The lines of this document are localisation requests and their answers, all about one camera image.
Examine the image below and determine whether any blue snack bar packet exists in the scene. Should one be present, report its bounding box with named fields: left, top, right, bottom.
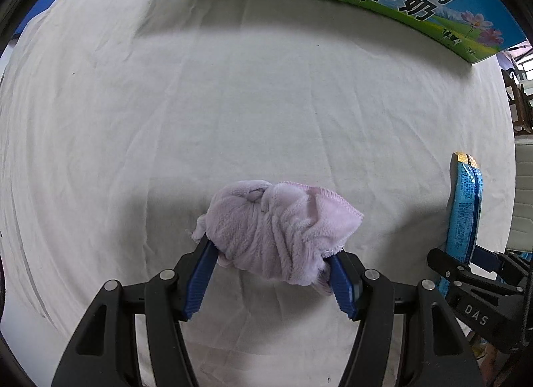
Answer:
left=436, top=150, right=485, bottom=296

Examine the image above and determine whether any lilac fluffy towel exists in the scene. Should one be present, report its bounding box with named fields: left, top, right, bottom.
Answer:
left=192, top=180, right=363, bottom=295

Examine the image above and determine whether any grey plastic chair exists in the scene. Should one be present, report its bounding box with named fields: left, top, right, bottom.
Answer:
left=507, top=135, right=533, bottom=252

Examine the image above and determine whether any brown wooden chair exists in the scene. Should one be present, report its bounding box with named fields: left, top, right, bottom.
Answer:
left=501, top=70, right=532, bottom=136

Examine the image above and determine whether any white tablecloth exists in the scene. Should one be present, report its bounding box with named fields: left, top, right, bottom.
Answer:
left=1, top=0, right=515, bottom=386

